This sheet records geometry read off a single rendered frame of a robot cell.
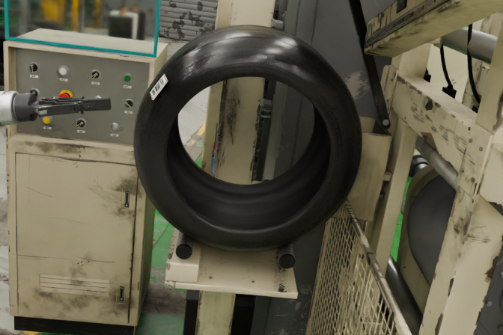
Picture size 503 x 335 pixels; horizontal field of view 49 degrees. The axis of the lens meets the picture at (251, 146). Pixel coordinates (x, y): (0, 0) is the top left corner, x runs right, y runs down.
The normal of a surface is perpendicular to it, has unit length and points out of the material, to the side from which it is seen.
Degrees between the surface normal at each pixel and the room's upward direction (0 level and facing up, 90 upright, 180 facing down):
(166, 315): 0
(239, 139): 90
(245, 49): 43
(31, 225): 90
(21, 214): 90
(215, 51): 48
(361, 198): 90
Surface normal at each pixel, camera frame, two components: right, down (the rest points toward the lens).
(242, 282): 0.12, -0.94
